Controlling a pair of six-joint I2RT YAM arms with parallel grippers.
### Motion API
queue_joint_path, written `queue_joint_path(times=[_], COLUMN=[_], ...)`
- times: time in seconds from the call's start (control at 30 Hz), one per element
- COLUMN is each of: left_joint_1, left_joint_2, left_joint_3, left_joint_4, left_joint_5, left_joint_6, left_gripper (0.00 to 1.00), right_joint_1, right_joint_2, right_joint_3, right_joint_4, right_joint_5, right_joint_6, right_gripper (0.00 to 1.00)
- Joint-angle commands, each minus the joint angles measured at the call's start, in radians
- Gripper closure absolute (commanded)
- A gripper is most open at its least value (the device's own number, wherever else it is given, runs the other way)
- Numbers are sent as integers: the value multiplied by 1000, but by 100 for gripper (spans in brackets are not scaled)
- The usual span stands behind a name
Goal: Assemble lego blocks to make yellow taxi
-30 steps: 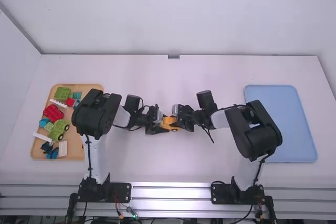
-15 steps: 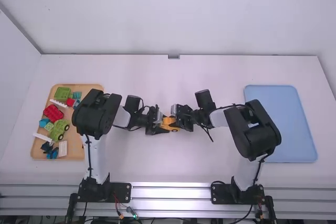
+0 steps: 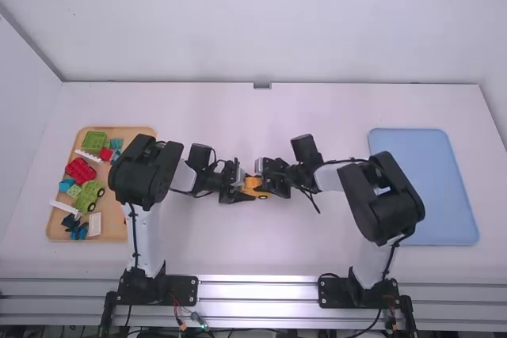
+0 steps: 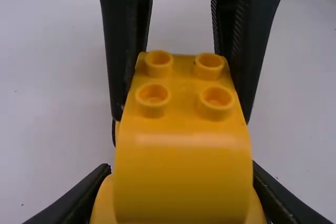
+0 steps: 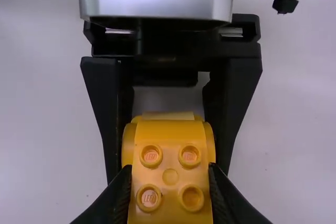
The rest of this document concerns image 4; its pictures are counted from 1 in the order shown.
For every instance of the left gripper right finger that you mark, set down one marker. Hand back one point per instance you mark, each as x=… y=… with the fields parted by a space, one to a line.
x=278 y=208

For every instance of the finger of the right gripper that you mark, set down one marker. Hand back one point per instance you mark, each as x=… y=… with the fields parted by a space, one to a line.
x=123 y=37
x=244 y=37

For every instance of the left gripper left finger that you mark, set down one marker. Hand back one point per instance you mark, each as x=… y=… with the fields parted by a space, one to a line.
x=73 y=203

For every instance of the yellow toy car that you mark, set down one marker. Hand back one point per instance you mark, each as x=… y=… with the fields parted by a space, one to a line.
x=183 y=155

